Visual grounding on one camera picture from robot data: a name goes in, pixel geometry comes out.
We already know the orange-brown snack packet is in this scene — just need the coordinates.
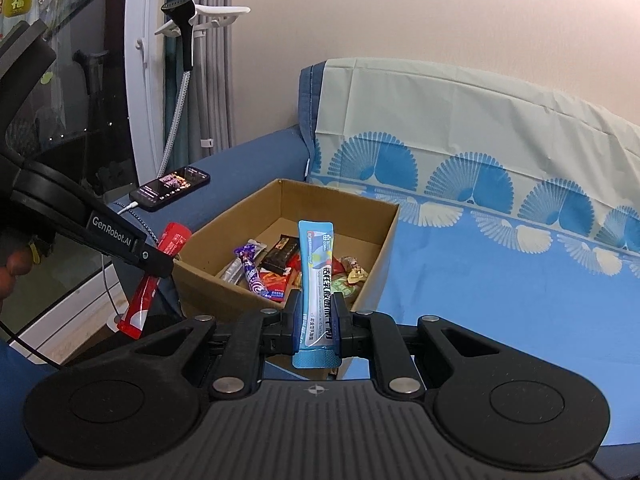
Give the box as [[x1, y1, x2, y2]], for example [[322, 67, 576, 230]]
[[344, 258, 370, 284]]

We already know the red-orange snack packet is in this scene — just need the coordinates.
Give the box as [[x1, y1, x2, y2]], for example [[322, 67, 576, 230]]
[[260, 270, 295, 304]]

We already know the light blue stick packet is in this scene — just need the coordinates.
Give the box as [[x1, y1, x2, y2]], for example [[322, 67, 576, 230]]
[[291, 220, 343, 369]]

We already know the white door frame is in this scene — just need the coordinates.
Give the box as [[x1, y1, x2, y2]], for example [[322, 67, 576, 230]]
[[122, 0, 168, 196]]

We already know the black cable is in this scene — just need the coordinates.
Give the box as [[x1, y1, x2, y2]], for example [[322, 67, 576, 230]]
[[0, 317, 68, 372]]

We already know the cardboard box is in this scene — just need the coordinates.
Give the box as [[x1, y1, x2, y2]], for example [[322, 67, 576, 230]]
[[172, 178, 401, 328]]

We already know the green snack packet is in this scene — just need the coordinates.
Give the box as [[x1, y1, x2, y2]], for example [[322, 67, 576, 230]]
[[334, 274, 362, 297]]

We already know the person's blue clothing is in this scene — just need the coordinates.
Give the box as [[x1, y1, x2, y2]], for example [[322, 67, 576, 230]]
[[0, 337, 57, 480]]

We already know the red snack packet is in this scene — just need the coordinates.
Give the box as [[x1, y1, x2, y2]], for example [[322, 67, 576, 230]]
[[286, 254, 304, 292]]

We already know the gooseneck phone holder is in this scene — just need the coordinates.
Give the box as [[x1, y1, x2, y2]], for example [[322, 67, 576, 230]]
[[154, 0, 251, 181]]

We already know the white and purple snack packet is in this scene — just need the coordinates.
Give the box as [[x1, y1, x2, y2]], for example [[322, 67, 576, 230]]
[[218, 242, 266, 286]]

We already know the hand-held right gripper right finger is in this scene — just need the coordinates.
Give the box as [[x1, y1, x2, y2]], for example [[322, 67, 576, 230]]
[[331, 292, 505, 401]]

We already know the blue fan-print bedsheet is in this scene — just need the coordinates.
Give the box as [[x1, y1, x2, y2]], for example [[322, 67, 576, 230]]
[[299, 57, 640, 448]]

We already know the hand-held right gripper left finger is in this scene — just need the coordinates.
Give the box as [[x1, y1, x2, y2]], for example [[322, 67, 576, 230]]
[[127, 302, 303, 401]]

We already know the red stick packet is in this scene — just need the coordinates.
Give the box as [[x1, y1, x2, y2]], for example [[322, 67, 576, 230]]
[[117, 221, 193, 336]]

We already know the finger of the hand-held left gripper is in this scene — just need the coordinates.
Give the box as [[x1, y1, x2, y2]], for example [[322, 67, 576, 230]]
[[135, 239, 177, 282]]

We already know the black smartphone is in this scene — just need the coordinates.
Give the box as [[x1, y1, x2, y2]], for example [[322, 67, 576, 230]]
[[129, 165, 211, 211]]

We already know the blue sofa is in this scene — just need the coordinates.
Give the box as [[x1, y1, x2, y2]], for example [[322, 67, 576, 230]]
[[112, 127, 311, 326]]

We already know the grey curtain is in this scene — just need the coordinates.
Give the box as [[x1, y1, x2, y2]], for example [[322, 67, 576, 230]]
[[197, 0, 237, 153]]

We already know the dark snack packet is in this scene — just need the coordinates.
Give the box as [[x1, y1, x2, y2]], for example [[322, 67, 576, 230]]
[[260, 235, 301, 276]]

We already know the person's left hand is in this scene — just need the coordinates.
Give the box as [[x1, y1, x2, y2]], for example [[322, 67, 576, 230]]
[[0, 247, 37, 313]]

